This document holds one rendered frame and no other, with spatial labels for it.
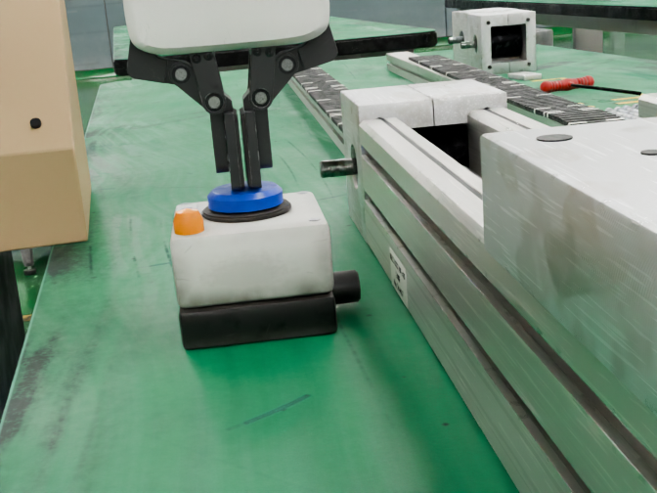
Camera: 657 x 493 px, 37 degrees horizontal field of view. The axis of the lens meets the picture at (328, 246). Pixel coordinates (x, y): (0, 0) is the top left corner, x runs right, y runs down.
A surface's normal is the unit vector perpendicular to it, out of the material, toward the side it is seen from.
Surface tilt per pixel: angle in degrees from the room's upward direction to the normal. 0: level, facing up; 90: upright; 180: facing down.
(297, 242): 90
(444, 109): 90
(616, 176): 0
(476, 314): 90
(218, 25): 99
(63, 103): 42
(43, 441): 0
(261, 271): 90
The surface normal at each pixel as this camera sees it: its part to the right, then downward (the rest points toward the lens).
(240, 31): 0.15, 0.41
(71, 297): -0.07, -0.96
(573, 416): -0.99, 0.11
